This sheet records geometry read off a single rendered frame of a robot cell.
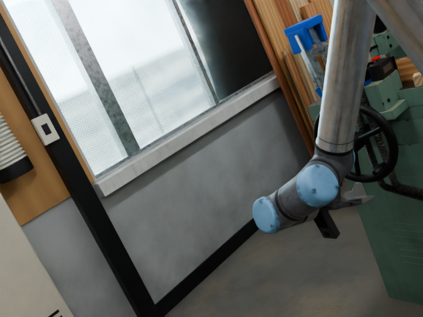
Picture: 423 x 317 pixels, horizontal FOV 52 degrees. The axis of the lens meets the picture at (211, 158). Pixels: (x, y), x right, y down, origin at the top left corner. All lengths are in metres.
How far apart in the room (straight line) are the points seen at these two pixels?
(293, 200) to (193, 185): 1.68
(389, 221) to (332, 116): 0.85
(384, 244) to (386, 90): 0.69
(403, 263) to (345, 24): 1.18
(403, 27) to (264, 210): 0.52
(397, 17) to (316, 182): 0.39
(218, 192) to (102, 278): 0.89
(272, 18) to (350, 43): 2.19
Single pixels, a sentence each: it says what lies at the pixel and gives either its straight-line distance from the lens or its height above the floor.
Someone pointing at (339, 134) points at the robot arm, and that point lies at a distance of 1.04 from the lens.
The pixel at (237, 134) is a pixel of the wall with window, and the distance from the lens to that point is 2.89.
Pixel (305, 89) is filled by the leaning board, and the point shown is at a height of 0.72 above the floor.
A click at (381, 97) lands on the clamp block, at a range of 1.43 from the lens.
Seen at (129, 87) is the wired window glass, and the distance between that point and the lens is 2.55.
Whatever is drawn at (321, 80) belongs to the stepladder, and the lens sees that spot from 2.51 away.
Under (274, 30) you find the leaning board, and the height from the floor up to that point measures 1.15.
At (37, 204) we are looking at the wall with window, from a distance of 2.19.
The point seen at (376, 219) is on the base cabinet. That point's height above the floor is 0.40.
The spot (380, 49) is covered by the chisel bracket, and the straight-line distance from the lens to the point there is 1.62.
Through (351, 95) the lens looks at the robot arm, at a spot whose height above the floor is 1.05.
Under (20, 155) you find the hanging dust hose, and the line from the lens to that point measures 2.00.
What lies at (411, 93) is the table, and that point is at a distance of 1.50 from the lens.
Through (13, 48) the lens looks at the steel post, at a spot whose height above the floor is 1.59.
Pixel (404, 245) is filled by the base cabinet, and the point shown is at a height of 0.29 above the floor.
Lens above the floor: 1.29
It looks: 14 degrees down
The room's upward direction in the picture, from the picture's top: 24 degrees counter-clockwise
